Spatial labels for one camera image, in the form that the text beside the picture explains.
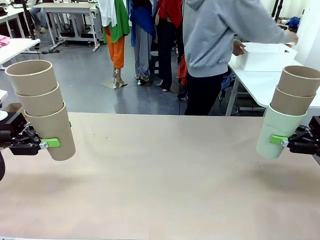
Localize rack of hanging clothes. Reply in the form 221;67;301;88
98;0;131;90

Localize black trousers of person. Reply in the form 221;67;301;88
184;67;230;116

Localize brown cardboard box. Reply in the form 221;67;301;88
2;102;26;118

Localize brown paper cup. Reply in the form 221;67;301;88
269;85;317;117
4;59;60;97
23;101;77;162
15;82;66;118
276;65;320;97

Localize pink folded cloth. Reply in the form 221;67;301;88
0;34;11;48

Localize white upright board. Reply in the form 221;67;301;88
293;7;320;67

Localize black tripod stand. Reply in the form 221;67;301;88
271;0;285;25

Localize metal mannequin base plate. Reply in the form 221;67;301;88
99;80;128;90

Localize white plastic basket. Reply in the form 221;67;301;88
239;41;298;73

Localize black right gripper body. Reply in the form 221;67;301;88
307;115;320;145

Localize seated person in jeans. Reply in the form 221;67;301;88
29;6;49;35

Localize blue crumpled cloth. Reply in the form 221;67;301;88
284;16;302;29

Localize white table with pink cloth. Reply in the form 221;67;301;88
0;37;41;71

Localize person's left hand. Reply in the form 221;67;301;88
231;39;247;57

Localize white table with grey legs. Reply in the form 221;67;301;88
33;1;101;53

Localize long white side table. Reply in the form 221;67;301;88
224;53;320;117

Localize person's right hand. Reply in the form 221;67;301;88
287;31;300;46

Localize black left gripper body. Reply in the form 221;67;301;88
0;112;38;149

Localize mannequin red top dark trousers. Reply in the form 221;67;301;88
154;0;185;93

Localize mannequin blue jacket grey trousers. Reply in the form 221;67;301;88
128;0;156;86

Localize grey-sleeved right forearm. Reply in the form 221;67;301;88
254;21;293;45

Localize orange hanging garment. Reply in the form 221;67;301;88
176;54;189;87

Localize person in grey hoodie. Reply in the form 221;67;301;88
182;0;299;79

